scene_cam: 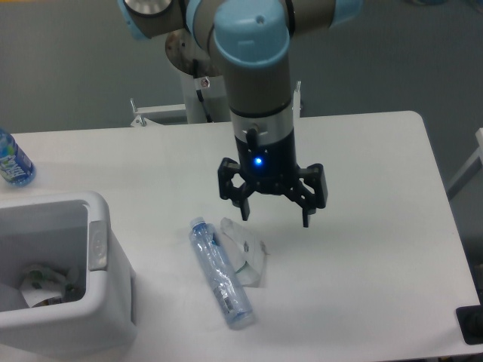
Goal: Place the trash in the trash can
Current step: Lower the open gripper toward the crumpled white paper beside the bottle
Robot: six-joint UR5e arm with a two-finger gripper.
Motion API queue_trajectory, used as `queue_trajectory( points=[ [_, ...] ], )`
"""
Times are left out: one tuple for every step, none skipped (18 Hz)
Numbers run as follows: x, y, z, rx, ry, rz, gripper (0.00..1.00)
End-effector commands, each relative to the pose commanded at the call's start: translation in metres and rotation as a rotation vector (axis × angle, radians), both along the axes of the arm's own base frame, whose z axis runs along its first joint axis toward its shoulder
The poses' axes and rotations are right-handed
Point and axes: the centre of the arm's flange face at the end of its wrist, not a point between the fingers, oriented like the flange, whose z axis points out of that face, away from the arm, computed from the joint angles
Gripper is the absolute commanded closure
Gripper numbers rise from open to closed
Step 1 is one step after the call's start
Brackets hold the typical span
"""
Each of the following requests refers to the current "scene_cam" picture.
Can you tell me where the crushed clear plastic bottle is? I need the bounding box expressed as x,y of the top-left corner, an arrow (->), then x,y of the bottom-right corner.
189,217 -> 254,330

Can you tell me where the crumpled paper trash in bin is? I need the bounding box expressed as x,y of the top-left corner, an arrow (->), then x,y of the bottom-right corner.
20,264 -> 85,308

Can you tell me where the blue labelled water bottle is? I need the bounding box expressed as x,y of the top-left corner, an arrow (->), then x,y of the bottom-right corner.
1,129 -> 36,187

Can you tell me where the white plastic trash can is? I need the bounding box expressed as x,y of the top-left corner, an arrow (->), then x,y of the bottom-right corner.
1,192 -> 137,358

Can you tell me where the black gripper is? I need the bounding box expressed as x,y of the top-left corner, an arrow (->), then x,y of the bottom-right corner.
217,131 -> 328,228

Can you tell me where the black device at table edge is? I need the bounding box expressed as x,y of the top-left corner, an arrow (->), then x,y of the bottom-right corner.
456,305 -> 482,345

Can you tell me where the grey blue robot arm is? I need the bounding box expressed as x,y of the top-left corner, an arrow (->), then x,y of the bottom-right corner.
118,1 -> 363,222

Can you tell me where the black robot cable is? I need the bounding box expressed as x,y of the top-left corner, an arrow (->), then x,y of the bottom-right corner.
192,59 -> 213,124

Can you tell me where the white frame at right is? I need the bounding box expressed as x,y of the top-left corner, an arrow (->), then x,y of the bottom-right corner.
446,128 -> 482,200

